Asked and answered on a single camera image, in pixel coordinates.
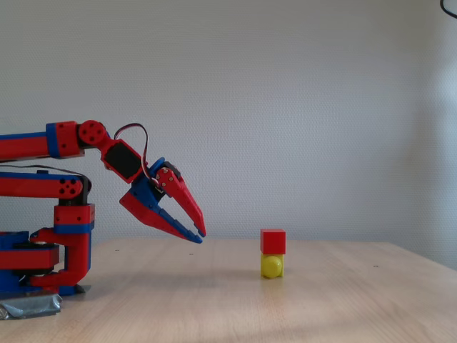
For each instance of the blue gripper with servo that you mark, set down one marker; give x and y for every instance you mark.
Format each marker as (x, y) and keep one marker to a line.
(146, 194)

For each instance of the red cube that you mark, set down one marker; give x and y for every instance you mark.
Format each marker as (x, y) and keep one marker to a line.
(273, 242)

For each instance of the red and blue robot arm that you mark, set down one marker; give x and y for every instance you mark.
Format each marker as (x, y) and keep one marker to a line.
(25, 146)

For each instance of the red and blue robot base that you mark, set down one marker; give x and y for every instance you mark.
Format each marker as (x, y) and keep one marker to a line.
(21, 259)

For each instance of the yellow cube with ball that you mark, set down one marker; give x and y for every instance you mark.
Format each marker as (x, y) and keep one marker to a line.
(272, 267)

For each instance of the flat gray duct tape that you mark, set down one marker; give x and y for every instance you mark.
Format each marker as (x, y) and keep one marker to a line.
(84, 288)

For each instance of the crumpled gray duct tape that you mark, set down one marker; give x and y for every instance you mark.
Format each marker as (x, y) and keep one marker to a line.
(32, 303)

